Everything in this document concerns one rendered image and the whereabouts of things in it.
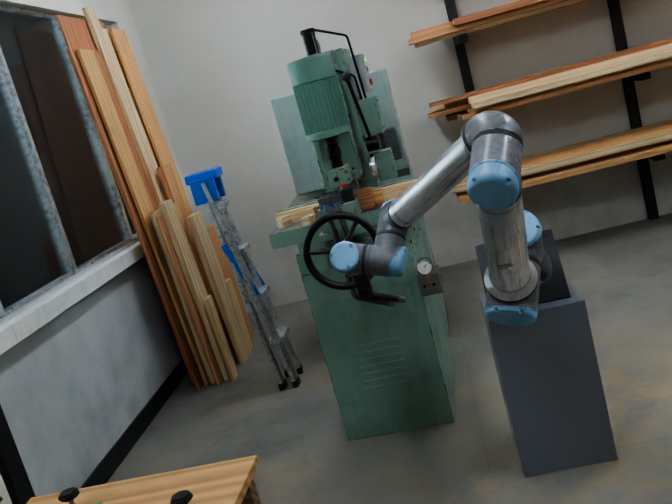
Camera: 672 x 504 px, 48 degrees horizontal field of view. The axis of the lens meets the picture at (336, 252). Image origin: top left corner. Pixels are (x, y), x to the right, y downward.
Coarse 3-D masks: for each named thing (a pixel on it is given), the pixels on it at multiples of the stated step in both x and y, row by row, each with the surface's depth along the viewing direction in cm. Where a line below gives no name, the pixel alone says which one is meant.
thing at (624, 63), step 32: (448, 0) 489; (544, 0) 440; (576, 0) 448; (608, 0) 482; (416, 32) 466; (448, 32) 453; (576, 64) 459; (608, 64) 451; (640, 64) 440; (480, 96) 461; (512, 96) 450; (544, 96) 454; (640, 128) 488; (544, 160) 469; (576, 160) 463; (608, 160) 460; (640, 160) 501
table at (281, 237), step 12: (372, 216) 283; (276, 228) 302; (288, 228) 294; (300, 228) 289; (348, 228) 276; (360, 228) 275; (276, 240) 291; (288, 240) 290; (300, 240) 290; (312, 240) 289; (324, 240) 278
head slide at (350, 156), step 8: (344, 104) 304; (344, 136) 303; (352, 136) 306; (320, 144) 305; (344, 144) 303; (352, 144) 303; (320, 152) 306; (344, 152) 304; (352, 152) 304; (328, 160) 306; (344, 160) 305; (352, 160) 305; (328, 168) 307; (360, 168) 308; (328, 176) 308; (360, 176) 306
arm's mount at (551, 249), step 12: (552, 240) 249; (480, 252) 254; (552, 252) 246; (480, 264) 252; (552, 264) 244; (552, 276) 242; (564, 276) 241; (552, 288) 240; (564, 288) 239; (540, 300) 239; (552, 300) 238
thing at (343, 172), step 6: (336, 168) 298; (342, 168) 292; (348, 168) 301; (330, 174) 294; (336, 174) 293; (342, 174) 293; (348, 174) 298; (330, 180) 294; (342, 180) 293; (348, 180) 295; (336, 186) 294
